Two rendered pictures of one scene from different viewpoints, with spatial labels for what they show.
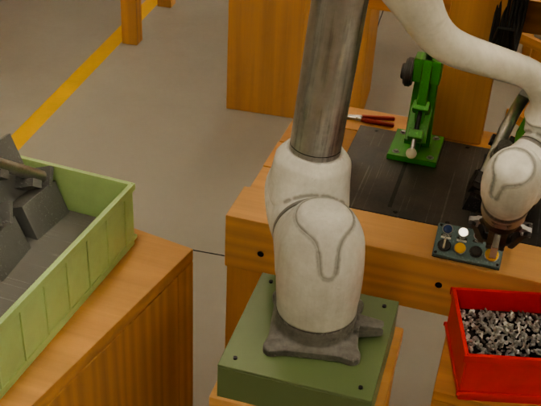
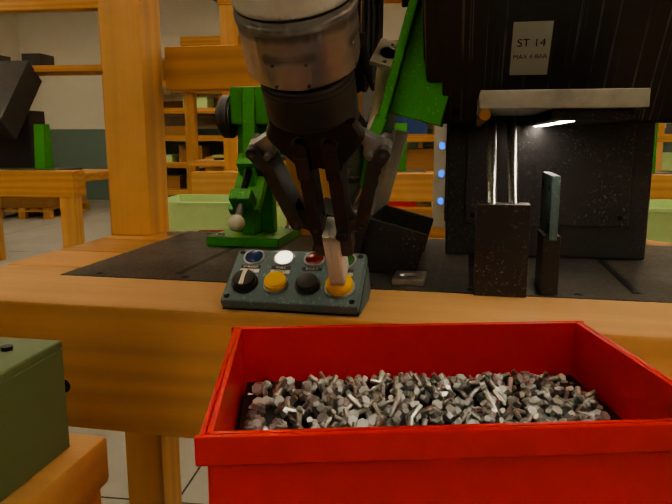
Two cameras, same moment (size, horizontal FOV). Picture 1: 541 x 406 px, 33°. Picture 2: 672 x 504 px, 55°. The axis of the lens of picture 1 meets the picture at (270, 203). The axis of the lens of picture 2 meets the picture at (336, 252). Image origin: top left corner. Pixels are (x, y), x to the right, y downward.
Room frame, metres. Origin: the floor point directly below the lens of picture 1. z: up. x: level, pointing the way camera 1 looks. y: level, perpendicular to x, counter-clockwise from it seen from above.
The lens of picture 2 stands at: (0.98, -0.44, 1.08)
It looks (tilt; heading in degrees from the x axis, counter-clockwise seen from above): 10 degrees down; 356
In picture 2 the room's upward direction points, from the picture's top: straight up
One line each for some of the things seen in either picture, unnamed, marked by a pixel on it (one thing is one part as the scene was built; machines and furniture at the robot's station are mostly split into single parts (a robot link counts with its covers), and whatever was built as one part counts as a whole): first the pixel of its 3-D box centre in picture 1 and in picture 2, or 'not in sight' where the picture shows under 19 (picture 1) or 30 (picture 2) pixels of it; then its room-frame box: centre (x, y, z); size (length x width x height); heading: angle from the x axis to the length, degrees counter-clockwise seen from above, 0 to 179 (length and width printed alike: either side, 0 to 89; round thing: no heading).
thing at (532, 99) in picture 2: not in sight; (540, 112); (1.80, -0.76, 1.11); 0.39 x 0.16 x 0.03; 164
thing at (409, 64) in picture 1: (407, 71); (226, 116); (2.15, -0.33, 1.12); 0.07 x 0.03 x 0.08; 164
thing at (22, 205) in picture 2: not in sight; (43, 198); (10.58, 3.13, 0.22); 1.20 x 0.81 x 0.44; 172
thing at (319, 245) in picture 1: (320, 256); not in sight; (1.37, -0.10, 1.10); 0.18 x 0.16 x 0.22; 8
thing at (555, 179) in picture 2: not in sight; (547, 231); (1.74, -0.76, 0.97); 0.10 x 0.02 x 0.14; 164
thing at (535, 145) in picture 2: not in sight; (540, 146); (2.02, -0.85, 1.07); 0.30 x 0.18 x 0.34; 74
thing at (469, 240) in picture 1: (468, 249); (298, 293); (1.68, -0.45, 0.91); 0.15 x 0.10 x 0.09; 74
